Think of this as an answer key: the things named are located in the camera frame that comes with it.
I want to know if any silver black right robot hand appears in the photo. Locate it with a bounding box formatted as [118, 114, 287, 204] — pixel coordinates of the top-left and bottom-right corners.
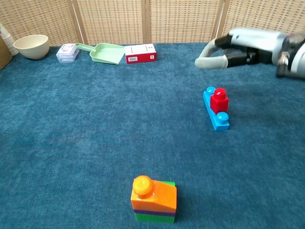
[194, 27, 289, 71]

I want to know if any small red toy block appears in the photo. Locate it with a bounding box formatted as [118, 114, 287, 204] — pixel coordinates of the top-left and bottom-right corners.
[210, 87, 230, 115]

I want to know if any long blue four-stud block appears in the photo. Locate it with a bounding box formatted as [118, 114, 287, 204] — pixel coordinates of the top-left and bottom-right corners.
[202, 86, 231, 132]

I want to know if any red and white carton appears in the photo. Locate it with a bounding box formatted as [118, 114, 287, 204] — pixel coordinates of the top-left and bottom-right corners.
[124, 43, 157, 64]

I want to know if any bamboo folding screen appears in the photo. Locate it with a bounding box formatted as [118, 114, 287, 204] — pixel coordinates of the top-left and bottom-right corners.
[0, 0, 305, 47]

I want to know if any mint green dustpan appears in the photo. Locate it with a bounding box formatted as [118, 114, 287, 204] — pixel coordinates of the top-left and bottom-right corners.
[75, 42, 126, 65]

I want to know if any blue carpet table cover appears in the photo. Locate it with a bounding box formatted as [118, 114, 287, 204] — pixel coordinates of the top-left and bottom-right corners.
[0, 41, 305, 229]

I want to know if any orange sloped toy block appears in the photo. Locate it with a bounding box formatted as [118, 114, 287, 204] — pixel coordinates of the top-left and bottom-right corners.
[130, 175, 178, 213]

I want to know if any clear plastic box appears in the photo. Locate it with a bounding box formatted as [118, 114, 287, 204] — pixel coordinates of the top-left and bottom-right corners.
[56, 43, 80, 63]

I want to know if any thin purple toy block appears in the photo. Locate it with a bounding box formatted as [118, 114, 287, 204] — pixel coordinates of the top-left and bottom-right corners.
[133, 208, 177, 218]

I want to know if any cream bowl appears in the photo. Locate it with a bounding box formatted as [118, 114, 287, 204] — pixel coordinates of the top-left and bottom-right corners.
[13, 34, 51, 60]

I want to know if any stack of paper cups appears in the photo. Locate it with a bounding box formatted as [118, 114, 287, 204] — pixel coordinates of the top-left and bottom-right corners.
[0, 22, 20, 57]

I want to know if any brown cardboard box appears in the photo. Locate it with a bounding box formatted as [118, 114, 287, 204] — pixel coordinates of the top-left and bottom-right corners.
[0, 35, 13, 71]

